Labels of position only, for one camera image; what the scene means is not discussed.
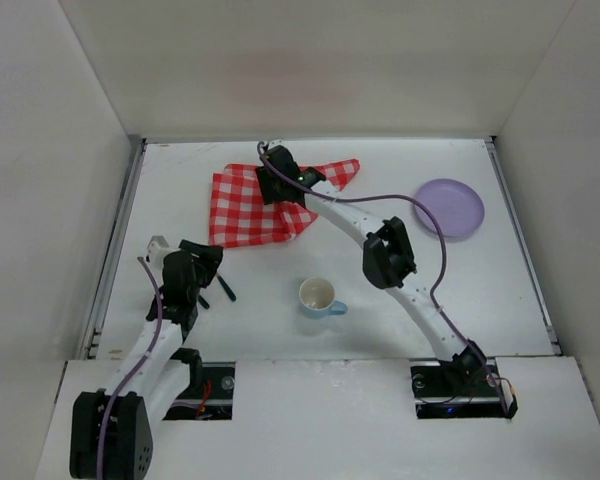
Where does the red white checkered cloth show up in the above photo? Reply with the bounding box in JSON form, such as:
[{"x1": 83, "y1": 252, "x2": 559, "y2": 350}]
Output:
[{"x1": 207, "y1": 158, "x2": 361, "y2": 249}]

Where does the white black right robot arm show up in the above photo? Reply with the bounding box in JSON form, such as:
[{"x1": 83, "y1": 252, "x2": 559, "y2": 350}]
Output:
[{"x1": 257, "y1": 142, "x2": 499, "y2": 395}]

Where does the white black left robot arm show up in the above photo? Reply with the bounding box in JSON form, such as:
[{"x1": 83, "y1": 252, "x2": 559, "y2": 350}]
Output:
[{"x1": 69, "y1": 237, "x2": 223, "y2": 479}]

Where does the blue white ceramic mug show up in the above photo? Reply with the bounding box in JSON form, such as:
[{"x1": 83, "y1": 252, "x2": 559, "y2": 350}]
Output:
[{"x1": 298, "y1": 277, "x2": 348, "y2": 319}]

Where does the lilac plastic plate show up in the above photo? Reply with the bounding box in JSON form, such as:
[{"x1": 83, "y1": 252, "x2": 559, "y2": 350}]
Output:
[{"x1": 414, "y1": 178, "x2": 485, "y2": 241}]

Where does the black handled gold fork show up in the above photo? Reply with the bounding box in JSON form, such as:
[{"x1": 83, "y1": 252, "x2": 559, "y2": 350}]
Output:
[{"x1": 198, "y1": 296, "x2": 210, "y2": 310}]

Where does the black handled gold knife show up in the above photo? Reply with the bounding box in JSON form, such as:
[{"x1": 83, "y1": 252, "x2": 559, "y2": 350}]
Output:
[{"x1": 216, "y1": 274, "x2": 237, "y2": 302}]

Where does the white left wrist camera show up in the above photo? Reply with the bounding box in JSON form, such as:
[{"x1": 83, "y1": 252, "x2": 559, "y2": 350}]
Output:
[{"x1": 145, "y1": 235, "x2": 169, "y2": 265}]

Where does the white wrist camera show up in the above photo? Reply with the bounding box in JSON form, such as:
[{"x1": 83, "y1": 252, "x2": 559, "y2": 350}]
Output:
[
  {"x1": 264, "y1": 139, "x2": 283, "y2": 150},
  {"x1": 145, "y1": 235, "x2": 169, "y2": 265}
]

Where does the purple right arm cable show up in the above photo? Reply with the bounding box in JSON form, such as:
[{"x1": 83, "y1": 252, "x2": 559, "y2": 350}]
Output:
[{"x1": 256, "y1": 140, "x2": 511, "y2": 416}]

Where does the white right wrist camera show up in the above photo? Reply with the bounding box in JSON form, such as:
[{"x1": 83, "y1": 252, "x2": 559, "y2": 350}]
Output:
[{"x1": 264, "y1": 139, "x2": 283, "y2": 150}]

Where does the left aluminium table rail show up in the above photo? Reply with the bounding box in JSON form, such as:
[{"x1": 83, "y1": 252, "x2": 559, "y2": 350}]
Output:
[{"x1": 75, "y1": 135, "x2": 147, "y2": 360}]

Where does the aluminium table rail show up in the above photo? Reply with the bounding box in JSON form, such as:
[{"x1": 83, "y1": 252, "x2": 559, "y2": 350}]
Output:
[
  {"x1": 484, "y1": 136, "x2": 563, "y2": 356},
  {"x1": 75, "y1": 135, "x2": 147, "y2": 360}
]

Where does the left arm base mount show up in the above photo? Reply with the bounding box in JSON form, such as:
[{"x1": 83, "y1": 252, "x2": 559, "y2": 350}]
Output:
[{"x1": 164, "y1": 363, "x2": 236, "y2": 421}]

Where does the right aluminium table rail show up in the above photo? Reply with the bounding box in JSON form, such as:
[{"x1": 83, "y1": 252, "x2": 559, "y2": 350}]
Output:
[{"x1": 484, "y1": 136, "x2": 563, "y2": 356}]

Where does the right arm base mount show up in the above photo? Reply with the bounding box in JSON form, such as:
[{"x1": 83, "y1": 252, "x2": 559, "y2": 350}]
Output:
[{"x1": 410, "y1": 364, "x2": 519, "y2": 420}]

